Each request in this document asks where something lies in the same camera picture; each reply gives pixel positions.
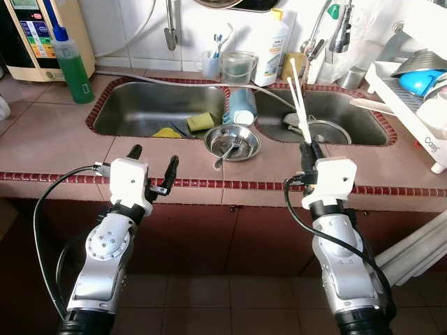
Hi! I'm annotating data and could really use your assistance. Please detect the white tongs green clip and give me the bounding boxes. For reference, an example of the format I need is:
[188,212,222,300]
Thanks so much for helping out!
[288,58,313,144]

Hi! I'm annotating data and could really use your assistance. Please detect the steel sink basin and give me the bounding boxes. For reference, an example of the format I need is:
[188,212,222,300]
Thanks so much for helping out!
[255,89,392,146]
[91,82,228,138]

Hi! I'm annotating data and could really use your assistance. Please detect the beige water ionizer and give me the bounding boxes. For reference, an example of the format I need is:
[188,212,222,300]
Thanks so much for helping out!
[0,0,95,83]

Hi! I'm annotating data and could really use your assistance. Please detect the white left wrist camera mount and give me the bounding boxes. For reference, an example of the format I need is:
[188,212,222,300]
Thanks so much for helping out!
[108,158,154,214]

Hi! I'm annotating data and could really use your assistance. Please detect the round steel bowl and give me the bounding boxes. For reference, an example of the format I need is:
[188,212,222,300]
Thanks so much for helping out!
[205,126,261,163]

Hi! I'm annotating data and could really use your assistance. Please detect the clear plastic bucket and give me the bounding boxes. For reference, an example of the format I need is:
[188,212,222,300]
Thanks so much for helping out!
[220,51,257,86]

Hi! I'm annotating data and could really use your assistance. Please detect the plain white mug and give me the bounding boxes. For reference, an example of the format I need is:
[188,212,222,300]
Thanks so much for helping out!
[419,91,447,140]

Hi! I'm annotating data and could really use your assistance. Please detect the white dish rack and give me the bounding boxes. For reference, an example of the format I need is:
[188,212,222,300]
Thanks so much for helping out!
[365,0,447,174]

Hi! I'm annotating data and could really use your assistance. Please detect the small steel cup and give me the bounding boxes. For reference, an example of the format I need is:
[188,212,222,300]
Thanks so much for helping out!
[335,66,364,90]

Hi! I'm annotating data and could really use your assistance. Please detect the chrome gooseneck faucet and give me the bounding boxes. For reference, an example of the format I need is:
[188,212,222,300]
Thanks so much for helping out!
[300,0,353,88]

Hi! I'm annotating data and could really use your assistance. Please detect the white leaning frame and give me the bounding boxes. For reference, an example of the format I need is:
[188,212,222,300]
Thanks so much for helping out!
[377,209,447,287]

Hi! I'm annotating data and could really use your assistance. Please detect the white hose end piece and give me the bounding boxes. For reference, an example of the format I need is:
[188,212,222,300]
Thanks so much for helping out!
[283,113,305,128]

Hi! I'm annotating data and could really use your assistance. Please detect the grey steel basin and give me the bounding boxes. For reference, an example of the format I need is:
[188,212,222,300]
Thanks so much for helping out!
[391,49,447,79]

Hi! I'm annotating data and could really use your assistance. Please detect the blue ceramic mug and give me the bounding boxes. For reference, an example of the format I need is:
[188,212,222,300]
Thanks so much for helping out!
[225,87,258,126]

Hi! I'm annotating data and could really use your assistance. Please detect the black utensil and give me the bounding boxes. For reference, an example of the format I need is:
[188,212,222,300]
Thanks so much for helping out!
[171,120,195,139]

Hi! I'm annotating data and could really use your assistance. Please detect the yellow green scouring sponge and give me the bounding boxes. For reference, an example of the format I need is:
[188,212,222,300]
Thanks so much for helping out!
[186,112,217,132]

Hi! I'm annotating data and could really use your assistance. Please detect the blue white toothbrush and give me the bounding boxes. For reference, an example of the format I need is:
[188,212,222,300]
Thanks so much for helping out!
[213,24,235,58]

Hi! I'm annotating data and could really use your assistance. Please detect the plain yellow sponge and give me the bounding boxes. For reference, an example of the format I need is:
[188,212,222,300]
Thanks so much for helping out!
[281,52,306,81]

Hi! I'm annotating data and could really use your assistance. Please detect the white ionizer tube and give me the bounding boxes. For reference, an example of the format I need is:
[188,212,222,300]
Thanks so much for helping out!
[94,0,158,60]

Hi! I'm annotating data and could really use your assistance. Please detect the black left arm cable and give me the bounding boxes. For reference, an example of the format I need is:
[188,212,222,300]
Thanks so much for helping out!
[33,164,114,318]

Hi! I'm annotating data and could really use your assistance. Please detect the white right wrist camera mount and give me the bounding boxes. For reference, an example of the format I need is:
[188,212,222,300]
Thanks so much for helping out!
[302,158,357,208]

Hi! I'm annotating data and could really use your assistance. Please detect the green liquid bottle blue cap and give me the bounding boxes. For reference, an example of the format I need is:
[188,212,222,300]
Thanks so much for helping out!
[51,27,95,104]

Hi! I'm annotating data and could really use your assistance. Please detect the chrome wall tap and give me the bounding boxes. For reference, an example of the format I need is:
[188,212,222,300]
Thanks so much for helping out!
[164,0,181,52]

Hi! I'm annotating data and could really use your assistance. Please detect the blue plastic bowl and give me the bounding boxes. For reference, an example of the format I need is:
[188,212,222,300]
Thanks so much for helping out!
[398,68,441,97]

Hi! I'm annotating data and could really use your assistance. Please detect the yellow plastic bowl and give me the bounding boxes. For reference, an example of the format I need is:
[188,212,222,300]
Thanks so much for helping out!
[152,127,184,139]

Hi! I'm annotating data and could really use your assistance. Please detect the round steel strainer lid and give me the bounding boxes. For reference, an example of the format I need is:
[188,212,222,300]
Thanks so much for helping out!
[304,120,353,146]

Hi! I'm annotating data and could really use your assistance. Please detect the clear plastic bag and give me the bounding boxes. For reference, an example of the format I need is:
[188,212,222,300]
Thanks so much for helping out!
[342,0,406,77]

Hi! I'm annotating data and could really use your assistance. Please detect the white detergent bottle yellow cap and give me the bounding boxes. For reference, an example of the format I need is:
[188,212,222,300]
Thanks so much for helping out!
[253,8,291,87]

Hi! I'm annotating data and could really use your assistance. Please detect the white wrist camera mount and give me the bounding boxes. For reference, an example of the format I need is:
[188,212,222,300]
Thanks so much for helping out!
[108,158,154,214]
[302,158,357,208]

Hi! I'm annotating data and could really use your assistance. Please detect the white bottle green cap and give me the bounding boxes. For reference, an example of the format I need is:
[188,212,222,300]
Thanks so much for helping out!
[307,3,343,84]

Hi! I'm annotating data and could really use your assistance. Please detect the clear toothbrush cup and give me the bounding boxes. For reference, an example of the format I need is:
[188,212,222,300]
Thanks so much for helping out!
[201,50,223,80]

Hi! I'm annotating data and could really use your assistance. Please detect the hanging steel pan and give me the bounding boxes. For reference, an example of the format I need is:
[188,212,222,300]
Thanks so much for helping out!
[192,0,280,13]

